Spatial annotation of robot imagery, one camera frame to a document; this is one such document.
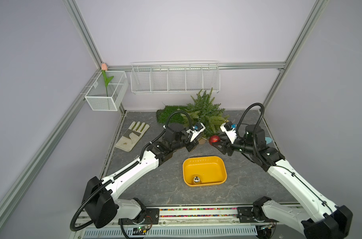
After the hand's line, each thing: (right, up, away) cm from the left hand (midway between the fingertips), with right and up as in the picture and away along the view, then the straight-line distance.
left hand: (200, 135), depth 73 cm
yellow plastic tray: (+4, -24, +17) cm, 30 cm away
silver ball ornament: (-1, -25, +8) cm, 26 cm away
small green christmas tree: (+2, +13, +4) cm, 14 cm away
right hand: (+8, -2, -1) cm, 8 cm away
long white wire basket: (-15, +37, +25) cm, 46 cm away
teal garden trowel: (+50, -6, +29) cm, 59 cm away
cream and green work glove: (-49, -7, +31) cm, 58 cm away
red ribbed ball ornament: (+6, -2, -3) cm, 7 cm away
